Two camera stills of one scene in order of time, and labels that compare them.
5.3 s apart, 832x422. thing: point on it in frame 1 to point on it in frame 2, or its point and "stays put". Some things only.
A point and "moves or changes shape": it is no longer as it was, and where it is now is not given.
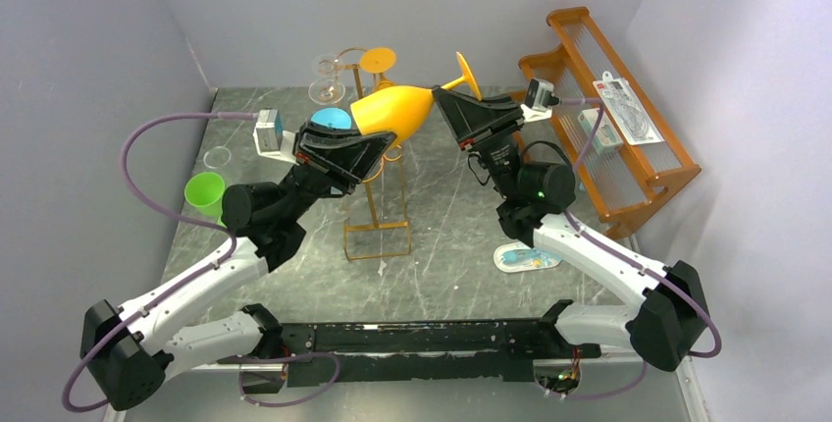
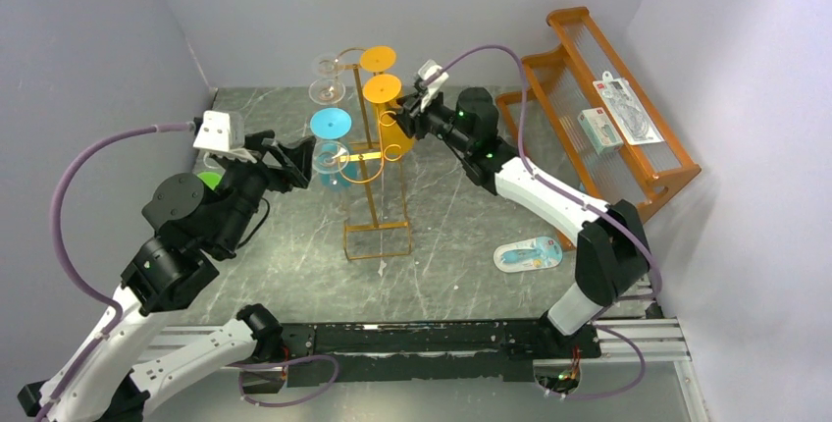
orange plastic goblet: [398, 110] moves or changes shape
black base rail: [315, 353] stays put
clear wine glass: [327, 91] stays put
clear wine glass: [324, 65] stays put
